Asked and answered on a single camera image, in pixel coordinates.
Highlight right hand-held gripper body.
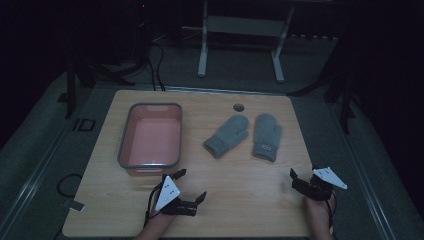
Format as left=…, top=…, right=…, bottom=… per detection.
left=291, top=167, right=349, bottom=202

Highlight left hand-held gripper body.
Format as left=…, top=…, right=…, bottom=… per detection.
left=153, top=173, right=198, bottom=217

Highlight person's left hand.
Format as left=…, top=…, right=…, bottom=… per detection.
left=146, top=191, right=178, bottom=230

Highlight person's right hand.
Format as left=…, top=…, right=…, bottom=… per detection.
left=304, top=193, right=336, bottom=224

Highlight pink bin with grey rim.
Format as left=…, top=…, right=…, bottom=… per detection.
left=117, top=102, right=184, bottom=177

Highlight grey mitten with label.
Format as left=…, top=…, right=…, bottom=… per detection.
left=251, top=113, right=284, bottom=163

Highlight plain grey mitten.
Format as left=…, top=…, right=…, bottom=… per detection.
left=202, top=114, right=250, bottom=160

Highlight black stand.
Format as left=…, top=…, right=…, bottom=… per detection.
left=288, top=35, right=357, bottom=135
left=57, top=59, right=136, bottom=120

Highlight grey tape piece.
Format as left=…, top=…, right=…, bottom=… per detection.
left=61, top=199, right=86, bottom=213

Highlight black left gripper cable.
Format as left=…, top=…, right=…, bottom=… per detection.
left=143, top=181, right=165, bottom=229

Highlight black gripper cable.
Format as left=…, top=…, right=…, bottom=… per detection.
left=143, top=181, right=165, bottom=229
left=327, top=192, right=338, bottom=232

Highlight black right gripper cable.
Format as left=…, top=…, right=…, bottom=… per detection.
left=327, top=192, right=338, bottom=232

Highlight black cable loop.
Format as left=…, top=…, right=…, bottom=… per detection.
left=56, top=173, right=84, bottom=199

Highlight black floor cables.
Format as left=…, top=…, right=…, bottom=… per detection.
left=145, top=42, right=167, bottom=92

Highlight white desk frame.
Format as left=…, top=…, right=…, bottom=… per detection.
left=181, top=0, right=296, bottom=84

